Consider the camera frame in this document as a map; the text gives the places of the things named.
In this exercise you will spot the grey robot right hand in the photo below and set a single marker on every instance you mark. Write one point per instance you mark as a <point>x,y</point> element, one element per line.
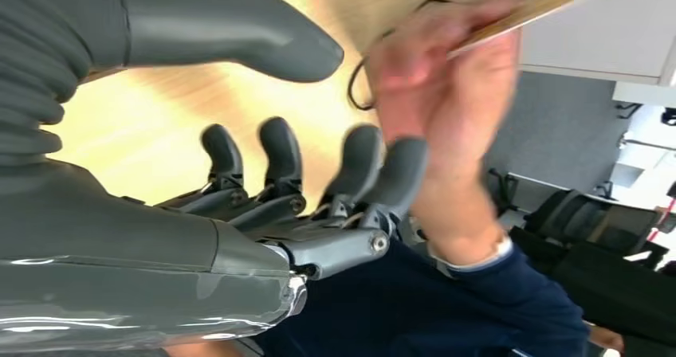
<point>132,270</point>

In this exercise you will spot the person in navy shirt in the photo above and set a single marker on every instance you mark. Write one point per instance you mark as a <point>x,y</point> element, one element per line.
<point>422,312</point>

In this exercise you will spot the grey laptop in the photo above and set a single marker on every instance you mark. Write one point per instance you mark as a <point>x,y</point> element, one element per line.
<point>380,1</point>

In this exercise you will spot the white cabinet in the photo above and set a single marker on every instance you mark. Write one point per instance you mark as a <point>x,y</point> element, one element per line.
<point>591,27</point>

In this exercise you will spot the white office desk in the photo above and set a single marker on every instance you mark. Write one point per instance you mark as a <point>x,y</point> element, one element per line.
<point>649,149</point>

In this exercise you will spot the dark seat chair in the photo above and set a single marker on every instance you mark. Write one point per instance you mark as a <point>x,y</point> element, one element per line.
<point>623,296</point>

